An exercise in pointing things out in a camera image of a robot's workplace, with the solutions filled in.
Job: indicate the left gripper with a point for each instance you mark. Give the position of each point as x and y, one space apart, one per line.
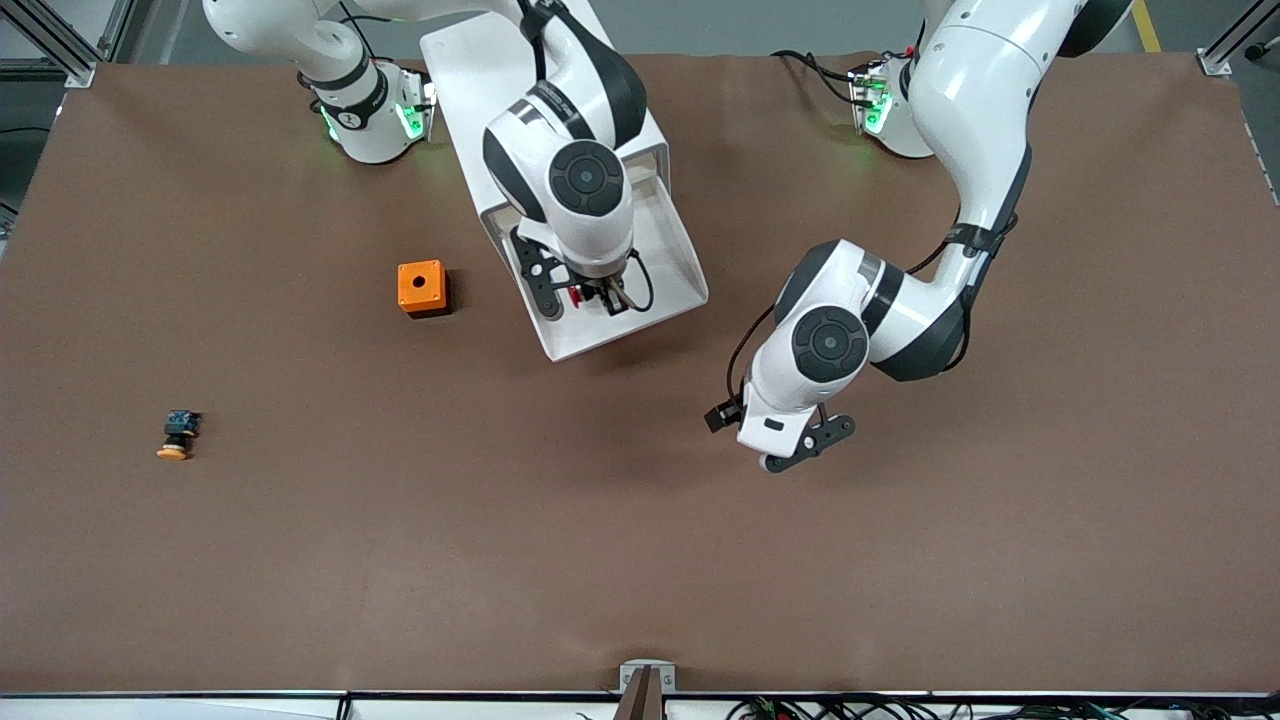
722 415

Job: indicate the white cabinet drawer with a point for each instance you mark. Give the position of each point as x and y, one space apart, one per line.
665 260

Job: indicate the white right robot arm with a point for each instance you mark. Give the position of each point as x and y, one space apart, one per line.
580 180

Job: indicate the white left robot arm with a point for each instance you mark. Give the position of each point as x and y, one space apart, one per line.
980 100

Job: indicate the white drawer cabinet housing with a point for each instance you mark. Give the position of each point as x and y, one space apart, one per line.
455 70

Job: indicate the yellow push button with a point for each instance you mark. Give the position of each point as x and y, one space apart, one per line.
178 430

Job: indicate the orange box with hole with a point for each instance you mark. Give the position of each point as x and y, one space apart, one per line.
408 275

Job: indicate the brown table cover mat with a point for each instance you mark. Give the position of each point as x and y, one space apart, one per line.
640 520

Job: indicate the grey metal table bracket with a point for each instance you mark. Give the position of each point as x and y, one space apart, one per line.
630 678

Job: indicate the aluminium frame post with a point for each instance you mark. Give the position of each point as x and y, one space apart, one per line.
1213 63
80 72

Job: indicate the white table edge rail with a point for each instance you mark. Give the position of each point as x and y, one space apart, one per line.
150 710

